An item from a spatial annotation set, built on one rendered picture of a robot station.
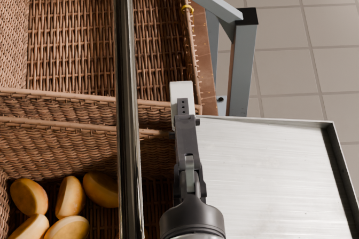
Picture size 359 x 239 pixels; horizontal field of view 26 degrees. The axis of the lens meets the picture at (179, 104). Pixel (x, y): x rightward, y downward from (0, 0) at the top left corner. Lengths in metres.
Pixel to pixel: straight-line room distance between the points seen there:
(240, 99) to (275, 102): 0.93
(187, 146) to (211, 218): 0.09
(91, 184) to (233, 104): 0.34
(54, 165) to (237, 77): 0.41
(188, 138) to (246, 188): 0.59
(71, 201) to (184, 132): 0.68
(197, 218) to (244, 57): 0.69
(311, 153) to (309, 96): 0.95
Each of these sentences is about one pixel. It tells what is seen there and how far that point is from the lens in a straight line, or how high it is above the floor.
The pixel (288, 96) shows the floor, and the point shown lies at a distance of 2.56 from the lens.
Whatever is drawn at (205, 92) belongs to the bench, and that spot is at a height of 0.58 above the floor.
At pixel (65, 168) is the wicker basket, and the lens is 1.62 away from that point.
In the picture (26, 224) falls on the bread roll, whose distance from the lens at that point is 1.57.
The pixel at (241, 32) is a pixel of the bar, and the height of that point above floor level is 0.93.
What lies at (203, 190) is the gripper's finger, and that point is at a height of 1.22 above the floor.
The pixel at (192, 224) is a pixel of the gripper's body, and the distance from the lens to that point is 0.87.
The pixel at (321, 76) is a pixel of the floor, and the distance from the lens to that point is 2.63.
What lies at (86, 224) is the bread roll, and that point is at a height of 0.64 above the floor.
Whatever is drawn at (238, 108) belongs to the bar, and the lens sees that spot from 1.64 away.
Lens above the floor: 2.00
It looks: 53 degrees down
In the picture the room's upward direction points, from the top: straight up
